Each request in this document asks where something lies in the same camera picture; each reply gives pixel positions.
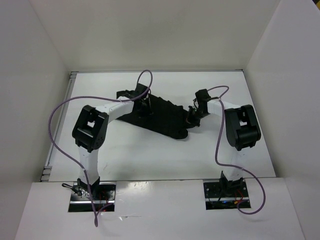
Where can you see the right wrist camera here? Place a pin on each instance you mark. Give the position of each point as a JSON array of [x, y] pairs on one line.
[[202, 96]]

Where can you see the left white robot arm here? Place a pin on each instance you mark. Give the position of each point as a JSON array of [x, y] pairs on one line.
[[90, 132]]

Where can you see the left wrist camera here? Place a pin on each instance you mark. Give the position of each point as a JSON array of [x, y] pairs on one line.
[[141, 90]]

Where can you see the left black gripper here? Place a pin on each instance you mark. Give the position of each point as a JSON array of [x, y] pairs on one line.
[[148, 112]]

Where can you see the black skirt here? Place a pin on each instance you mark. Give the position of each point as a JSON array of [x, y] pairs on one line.
[[167, 119]]

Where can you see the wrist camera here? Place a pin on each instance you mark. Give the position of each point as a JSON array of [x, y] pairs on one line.
[[202, 96], [141, 90]]

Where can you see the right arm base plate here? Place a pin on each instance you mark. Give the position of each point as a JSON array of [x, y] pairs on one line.
[[217, 198]]

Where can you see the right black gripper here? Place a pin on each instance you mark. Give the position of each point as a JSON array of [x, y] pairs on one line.
[[190, 120]]

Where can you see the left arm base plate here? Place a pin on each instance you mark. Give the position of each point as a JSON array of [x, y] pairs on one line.
[[103, 198]]

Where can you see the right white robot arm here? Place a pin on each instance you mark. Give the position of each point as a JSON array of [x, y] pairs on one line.
[[242, 131]]

